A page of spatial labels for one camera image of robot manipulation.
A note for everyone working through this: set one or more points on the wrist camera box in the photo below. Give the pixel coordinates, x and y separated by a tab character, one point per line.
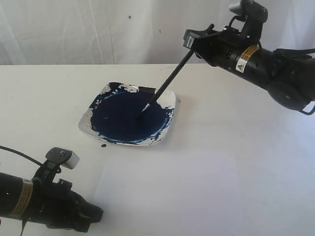
251	9
61	157

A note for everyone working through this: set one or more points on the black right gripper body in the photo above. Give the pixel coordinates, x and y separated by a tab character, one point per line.
225	49

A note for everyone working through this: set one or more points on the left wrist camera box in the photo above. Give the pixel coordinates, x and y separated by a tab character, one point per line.
61	157

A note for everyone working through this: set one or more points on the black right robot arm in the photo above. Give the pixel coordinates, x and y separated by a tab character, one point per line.
289	80

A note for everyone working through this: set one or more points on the white plate with blue paint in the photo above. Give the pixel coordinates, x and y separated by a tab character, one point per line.
114	115

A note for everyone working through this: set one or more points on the white paper sheet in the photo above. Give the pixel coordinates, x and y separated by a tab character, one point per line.
180	194

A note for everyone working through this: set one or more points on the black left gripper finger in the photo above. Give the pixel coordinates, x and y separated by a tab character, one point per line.
81	214

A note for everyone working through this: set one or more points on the white backdrop curtain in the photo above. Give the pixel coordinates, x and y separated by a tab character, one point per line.
103	31

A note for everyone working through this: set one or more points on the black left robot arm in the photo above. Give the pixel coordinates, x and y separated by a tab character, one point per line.
15	196

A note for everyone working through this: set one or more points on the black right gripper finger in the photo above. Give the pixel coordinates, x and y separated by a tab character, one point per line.
196	39

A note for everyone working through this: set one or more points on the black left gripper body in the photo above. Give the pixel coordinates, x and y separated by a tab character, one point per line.
56	206

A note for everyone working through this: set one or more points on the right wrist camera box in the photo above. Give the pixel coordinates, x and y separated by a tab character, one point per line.
251	9

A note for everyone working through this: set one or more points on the black paintbrush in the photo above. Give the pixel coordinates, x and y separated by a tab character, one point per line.
175	72

